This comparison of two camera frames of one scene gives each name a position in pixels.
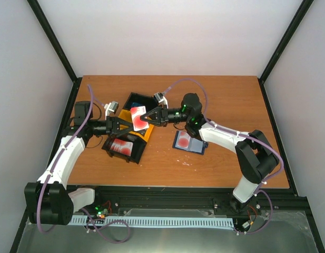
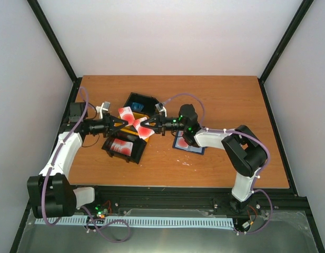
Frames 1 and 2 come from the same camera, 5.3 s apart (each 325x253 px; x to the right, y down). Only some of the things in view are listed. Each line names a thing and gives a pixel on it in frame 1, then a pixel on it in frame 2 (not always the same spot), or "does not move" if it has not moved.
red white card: (139, 124) → (143, 132)
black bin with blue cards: (136, 100) does not move
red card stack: (122, 147) does not move
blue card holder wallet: (182, 140) does not move
